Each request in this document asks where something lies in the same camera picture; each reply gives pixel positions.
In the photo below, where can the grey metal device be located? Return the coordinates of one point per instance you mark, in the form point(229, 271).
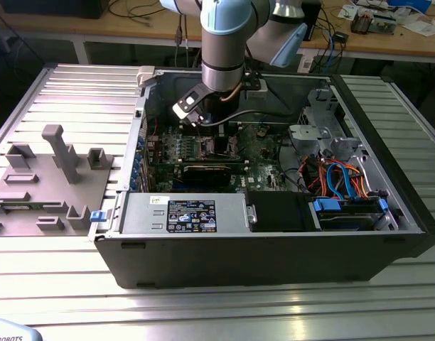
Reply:
point(384, 24)

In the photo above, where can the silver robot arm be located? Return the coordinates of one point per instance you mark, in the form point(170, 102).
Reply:
point(222, 53)

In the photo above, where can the pale blue teach pendant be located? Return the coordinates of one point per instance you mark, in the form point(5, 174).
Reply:
point(11, 332)

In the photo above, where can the small black box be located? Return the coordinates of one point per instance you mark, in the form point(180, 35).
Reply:
point(340, 37)

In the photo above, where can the black device on bench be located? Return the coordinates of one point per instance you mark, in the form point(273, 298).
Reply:
point(50, 9)

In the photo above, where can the black tower box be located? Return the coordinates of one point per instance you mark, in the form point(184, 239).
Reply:
point(313, 17)

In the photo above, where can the grey metal drive cage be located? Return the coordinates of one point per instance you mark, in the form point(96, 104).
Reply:
point(306, 136)

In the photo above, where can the blue box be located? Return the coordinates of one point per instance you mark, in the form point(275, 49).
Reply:
point(409, 3)

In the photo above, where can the black PC case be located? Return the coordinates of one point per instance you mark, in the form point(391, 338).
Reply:
point(239, 263)

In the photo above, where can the grey case latch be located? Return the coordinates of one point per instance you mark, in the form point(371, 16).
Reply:
point(146, 76)

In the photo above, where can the white wrist camera black face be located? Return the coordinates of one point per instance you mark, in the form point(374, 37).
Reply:
point(187, 106)

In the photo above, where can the thin metal locking lever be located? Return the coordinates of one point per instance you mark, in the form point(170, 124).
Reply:
point(199, 132)

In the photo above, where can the white code label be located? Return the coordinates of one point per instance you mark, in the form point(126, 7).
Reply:
point(305, 64)

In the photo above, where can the wooden workbench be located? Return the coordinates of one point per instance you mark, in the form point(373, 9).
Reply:
point(139, 30)

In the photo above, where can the black graphics card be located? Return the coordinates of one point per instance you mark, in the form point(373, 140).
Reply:
point(207, 175)

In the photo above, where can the small grey wrist camera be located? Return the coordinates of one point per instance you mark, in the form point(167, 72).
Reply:
point(256, 90)

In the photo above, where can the CPU cooler heatsink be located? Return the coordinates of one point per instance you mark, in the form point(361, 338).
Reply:
point(361, 23)

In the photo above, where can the blue plastic tab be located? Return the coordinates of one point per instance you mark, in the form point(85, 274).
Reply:
point(98, 216)

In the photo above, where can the grey power supply unit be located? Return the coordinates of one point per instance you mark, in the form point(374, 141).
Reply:
point(143, 213)

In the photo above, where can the CPU socket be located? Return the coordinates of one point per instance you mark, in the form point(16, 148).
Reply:
point(233, 145)

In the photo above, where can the white printed sheet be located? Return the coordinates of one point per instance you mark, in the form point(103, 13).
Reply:
point(347, 12)

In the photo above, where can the green motherboard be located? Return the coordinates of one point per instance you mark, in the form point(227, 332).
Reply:
point(260, 167)

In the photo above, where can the perforated metal bracket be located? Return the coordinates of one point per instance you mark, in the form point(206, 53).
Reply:
point(320, 106)

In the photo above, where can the hard disk in blue carrier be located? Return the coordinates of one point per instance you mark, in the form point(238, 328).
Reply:
point(345, 213)

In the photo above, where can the grey parts rack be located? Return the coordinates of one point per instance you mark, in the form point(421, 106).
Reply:
point(61, 199)

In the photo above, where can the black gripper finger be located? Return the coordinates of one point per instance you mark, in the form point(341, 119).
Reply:
point(221, 144)

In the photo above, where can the black plastic shroud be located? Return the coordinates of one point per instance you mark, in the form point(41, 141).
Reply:
point(278, 213)

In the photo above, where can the white papers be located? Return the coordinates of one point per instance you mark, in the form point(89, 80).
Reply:
point(421, 28)

